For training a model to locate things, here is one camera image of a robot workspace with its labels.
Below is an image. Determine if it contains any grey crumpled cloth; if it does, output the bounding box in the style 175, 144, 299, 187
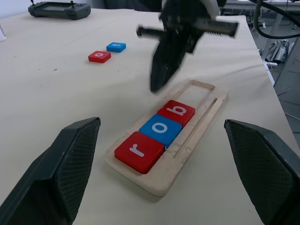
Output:
266, 39, 295, 63

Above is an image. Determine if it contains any red letter r block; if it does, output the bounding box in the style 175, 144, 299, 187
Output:
114, 131, 165, 175

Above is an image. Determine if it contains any red letter b block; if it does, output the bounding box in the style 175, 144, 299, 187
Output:
157, 99, 196, 128

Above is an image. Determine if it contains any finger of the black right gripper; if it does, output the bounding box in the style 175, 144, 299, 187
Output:
150, 35, 175, 94
165, 37, 189, 86

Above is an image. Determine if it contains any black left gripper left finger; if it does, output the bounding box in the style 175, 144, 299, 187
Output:
0, 117, 102, 225

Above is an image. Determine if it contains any wooden letter tray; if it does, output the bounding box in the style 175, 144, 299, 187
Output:
105, 78, 229, 196

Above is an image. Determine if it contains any small white floor object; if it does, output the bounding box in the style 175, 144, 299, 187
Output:
264, 60, 282, 68

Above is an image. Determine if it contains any red letter o block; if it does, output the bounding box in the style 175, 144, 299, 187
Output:
88, 51, 112, 63

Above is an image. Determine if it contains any thick black cable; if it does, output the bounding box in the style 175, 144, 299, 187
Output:
254, 0, 300, 40

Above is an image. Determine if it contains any blue letter o block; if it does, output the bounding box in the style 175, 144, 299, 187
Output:
138, 114, 183, 147

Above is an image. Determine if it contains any blue letter t block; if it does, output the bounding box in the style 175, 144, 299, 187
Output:
106, 42, 127, 53

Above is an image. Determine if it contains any black handheld controller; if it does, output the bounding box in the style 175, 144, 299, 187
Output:
28, 0, 91, 22

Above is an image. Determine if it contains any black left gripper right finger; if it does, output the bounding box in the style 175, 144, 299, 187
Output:
224, 119, 300, 225

